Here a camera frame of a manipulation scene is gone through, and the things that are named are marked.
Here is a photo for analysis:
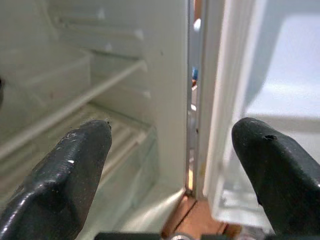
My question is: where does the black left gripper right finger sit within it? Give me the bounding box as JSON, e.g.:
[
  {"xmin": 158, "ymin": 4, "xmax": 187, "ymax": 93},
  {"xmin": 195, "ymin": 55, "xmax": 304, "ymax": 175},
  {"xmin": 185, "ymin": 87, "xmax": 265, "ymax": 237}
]
[{"xmin": 230, "ymin": 116, "xmax": 320, "ymax": 236}]

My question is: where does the clear fridge door bin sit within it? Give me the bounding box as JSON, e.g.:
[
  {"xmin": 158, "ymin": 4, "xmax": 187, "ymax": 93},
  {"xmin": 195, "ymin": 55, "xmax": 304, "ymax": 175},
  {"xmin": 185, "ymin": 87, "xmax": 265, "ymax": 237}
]
[{"xmin": 211, "ymin": 159, "xmax": 276, "ymax": 229}]

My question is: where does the grey fridge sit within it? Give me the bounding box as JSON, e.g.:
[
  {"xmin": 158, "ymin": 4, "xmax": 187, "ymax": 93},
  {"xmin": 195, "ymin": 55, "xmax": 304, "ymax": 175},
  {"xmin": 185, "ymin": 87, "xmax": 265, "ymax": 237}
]
[{"xmin": 0, "ymin": 0, "xmax": 200, "ymax": 240}]

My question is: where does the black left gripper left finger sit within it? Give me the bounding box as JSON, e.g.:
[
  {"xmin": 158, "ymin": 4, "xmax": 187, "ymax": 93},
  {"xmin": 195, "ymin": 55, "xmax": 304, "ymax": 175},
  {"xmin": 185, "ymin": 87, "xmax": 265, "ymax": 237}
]
[{"xmin": 0, "ymin": 119, "xmax": 113, "ymax": 240}]

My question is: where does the clear crisper drawer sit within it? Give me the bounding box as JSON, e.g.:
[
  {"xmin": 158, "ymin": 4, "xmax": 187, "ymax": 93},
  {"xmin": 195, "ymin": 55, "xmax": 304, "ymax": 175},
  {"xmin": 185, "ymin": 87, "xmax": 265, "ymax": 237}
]
[{"xmin": 84, "ymin": 102, "xmax": 161, "ymax": 216}]

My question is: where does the glass fridge shelf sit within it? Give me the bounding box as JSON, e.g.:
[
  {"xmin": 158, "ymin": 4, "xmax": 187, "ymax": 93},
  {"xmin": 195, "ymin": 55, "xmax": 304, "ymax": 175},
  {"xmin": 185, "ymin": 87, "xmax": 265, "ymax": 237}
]
[{"xmin": 0, "ymin": 59, "xmax": 149, "ymax": 161}]

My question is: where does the glossy grey fridge door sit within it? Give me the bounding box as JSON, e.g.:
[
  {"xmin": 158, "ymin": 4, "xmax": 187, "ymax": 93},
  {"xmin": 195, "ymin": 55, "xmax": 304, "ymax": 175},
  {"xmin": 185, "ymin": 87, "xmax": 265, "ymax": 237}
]
[{"xmin": 194, "ymin": 0, "xmax": 320, "ymax": 232}]

